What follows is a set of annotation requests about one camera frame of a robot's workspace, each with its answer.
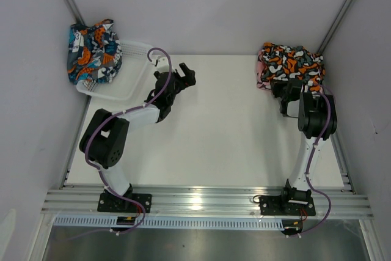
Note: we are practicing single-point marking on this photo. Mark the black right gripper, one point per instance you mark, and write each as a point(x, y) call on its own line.
point(276, 84)

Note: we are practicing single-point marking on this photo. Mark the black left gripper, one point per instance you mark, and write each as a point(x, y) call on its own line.
point(186, 81)

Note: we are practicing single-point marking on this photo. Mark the orange camouflage shorts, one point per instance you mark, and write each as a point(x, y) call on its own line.
point(283, 63)

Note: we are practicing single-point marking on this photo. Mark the pink shark print shorts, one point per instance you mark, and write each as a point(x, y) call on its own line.
point(259, 71)

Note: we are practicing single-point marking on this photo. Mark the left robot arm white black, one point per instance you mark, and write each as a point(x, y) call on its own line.
point(103, 142)

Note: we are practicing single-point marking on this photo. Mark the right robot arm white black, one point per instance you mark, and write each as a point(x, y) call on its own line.
point(317, 121)

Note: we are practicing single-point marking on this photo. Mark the blue orange patterned shorts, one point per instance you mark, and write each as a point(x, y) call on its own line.
point(94, 53)

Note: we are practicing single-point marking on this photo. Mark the white plastic basket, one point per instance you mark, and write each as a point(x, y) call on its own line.
point(134, 64)

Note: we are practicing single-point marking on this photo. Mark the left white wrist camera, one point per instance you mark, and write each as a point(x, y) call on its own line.
point(161, 63)

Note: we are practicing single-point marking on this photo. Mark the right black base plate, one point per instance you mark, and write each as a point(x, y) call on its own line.
point(279, 206)

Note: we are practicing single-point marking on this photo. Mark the right aluminium frame post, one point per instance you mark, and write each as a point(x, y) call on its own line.
point(335, 25)

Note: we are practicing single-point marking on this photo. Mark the aluminium mounting rail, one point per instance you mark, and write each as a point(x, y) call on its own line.
point(198, 201)

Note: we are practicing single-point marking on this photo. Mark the white slotted cable duct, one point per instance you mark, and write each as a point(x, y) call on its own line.
point(170, 222)

